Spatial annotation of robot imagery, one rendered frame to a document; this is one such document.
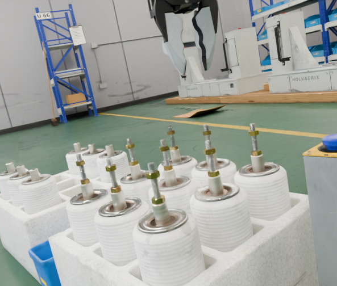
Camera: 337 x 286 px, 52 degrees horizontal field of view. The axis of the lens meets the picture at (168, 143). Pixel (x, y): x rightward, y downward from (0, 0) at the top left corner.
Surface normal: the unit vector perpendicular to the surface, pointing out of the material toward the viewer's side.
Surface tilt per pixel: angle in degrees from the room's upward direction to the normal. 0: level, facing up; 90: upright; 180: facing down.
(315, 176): 90
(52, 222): 90
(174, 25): 90
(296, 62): 90
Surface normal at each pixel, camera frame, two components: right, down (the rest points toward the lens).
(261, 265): 0.63, 0.03
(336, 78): -0.90, 0.25
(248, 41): 0.40, 0.10
